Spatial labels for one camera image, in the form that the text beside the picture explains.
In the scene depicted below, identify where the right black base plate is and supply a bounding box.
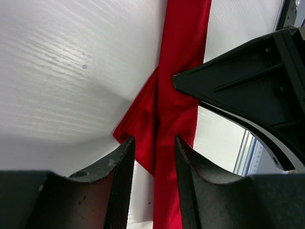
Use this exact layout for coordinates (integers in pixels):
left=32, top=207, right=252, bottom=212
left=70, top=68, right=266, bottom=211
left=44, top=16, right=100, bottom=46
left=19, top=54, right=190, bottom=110
left=275, top=0, right=300, bottom=31

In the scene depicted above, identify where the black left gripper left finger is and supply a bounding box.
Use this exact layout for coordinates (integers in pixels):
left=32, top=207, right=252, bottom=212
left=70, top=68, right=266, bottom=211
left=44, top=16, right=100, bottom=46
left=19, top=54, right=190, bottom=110
left=0, top=136, right=135, bottom=229

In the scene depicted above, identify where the aluminium front rail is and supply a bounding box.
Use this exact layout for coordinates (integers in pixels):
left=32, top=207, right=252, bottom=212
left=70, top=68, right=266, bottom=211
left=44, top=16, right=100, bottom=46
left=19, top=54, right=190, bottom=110
left=233, top=130, right=256, bottom=177

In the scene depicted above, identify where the red cloth napkin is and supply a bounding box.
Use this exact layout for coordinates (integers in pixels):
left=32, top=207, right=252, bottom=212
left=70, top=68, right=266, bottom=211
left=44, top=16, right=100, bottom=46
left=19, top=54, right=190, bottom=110
left=113, top=0, right=211, bottom=229

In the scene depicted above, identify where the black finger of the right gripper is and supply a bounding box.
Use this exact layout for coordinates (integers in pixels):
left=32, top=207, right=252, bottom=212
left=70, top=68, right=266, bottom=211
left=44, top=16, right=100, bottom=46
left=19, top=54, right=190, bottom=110
left=173, top=27, right=305, bottom=171

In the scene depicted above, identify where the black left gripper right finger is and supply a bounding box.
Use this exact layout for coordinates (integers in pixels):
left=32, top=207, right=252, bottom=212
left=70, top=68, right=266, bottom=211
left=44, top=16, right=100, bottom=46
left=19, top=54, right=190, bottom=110
left=175, top=136, right=305, bottom=229

